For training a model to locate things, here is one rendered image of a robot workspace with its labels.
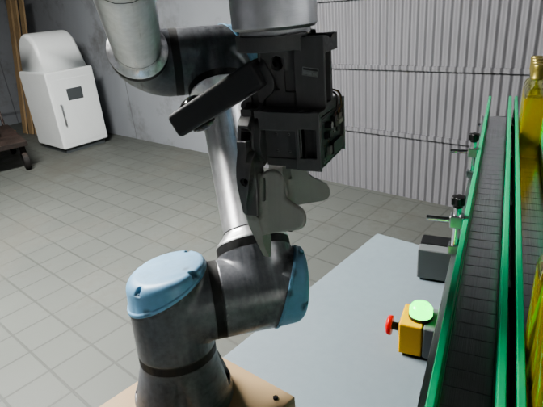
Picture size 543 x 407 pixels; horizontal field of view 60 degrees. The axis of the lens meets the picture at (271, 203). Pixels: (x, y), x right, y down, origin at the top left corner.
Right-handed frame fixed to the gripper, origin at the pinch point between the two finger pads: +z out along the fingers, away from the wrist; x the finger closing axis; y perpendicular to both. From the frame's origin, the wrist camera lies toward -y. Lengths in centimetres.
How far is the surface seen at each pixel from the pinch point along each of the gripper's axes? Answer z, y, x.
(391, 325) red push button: 38, 6, 36
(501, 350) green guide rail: 21.5, 24.0, 14.9
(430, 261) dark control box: 37, 9, 61
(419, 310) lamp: 32.9, 11.0, 35.4
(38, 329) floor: 118, -175, 75
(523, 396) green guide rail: 21.5, 26.4, 7.7
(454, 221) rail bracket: 22, 15, 53
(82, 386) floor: 118, -124, 55
